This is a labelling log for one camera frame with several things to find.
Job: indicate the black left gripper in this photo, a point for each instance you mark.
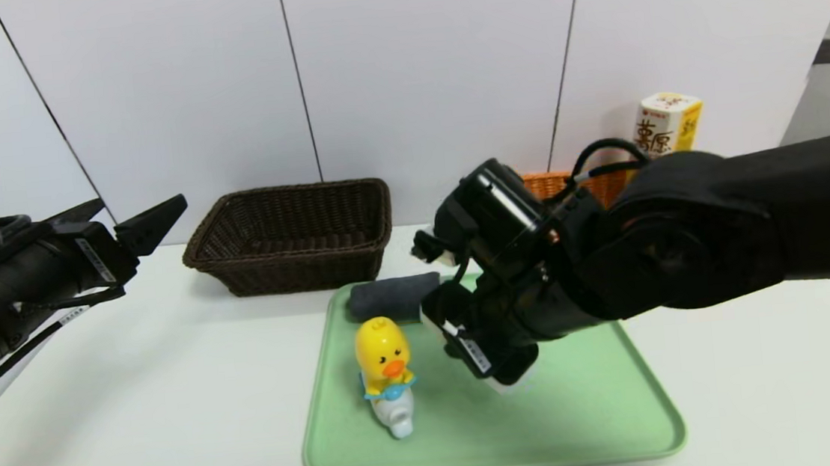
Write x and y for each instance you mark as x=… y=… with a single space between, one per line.
x=97 y=258

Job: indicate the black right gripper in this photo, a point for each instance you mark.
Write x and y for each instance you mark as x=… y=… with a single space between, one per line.
x=475 y=349

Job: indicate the black whiteboard eraser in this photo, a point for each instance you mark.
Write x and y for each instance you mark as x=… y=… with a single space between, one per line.
x=442 y=330

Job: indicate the yellow duck toy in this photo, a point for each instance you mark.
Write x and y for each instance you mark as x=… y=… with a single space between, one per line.
x=381 y=348

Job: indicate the yellow potato chips box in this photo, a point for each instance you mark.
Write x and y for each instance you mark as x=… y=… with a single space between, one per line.
x=665 y=128

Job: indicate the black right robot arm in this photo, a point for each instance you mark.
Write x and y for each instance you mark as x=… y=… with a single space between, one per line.
x=723 y=228

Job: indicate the orange wicker basket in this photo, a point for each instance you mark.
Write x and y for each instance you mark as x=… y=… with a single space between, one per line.
x=553 y=183

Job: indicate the dark brown wicker basket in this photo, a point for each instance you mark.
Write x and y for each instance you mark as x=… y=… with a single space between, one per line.
x=291 y=274

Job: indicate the light green plastic tray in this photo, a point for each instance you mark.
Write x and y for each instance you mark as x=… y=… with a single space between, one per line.
x=588 y=413

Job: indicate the dark grey rolled towel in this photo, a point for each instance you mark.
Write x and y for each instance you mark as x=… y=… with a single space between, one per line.
x=387 y=299

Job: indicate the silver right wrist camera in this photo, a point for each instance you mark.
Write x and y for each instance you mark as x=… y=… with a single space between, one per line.
x=435 y=248

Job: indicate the black wall bracket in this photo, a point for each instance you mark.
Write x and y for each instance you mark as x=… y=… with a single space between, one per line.
x=826 y=51

